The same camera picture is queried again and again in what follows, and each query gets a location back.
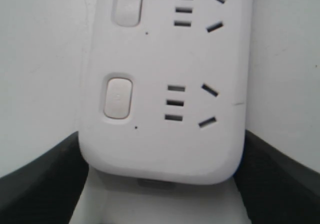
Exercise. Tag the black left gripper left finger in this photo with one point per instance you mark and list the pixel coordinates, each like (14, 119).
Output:
(46, 190)

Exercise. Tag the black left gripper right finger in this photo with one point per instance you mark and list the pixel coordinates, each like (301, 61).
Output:
(276, 189)

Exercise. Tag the white five-outlet power strip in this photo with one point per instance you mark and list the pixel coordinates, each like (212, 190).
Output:
(164, 94)

